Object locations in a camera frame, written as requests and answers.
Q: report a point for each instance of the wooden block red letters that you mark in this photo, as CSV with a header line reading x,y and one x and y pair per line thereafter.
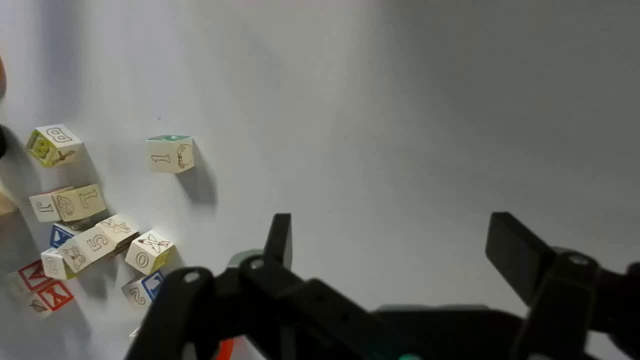
x,y
41,295

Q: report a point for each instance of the wooden block yellow side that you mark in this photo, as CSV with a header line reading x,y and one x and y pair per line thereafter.
x,y
148,253

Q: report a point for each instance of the long wooden block L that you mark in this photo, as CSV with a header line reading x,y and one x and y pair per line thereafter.
x,y
68,205

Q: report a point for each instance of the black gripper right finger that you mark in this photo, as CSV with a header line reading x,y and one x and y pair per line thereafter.
x,y
568,295

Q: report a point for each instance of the wooden block yellow-green B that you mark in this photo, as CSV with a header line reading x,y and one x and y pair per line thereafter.
x,y
53,145

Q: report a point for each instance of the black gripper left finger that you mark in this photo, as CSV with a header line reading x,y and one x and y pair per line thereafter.
x,y
199,312

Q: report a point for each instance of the wooden block green R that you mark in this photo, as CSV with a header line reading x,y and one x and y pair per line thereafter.
x,y
171,153

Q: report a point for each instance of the wooden block blue letter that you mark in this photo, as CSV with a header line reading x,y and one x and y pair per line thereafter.
x,y
59,235

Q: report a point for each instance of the wooden block blue edge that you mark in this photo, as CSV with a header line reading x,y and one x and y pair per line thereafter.
x,y
140,293

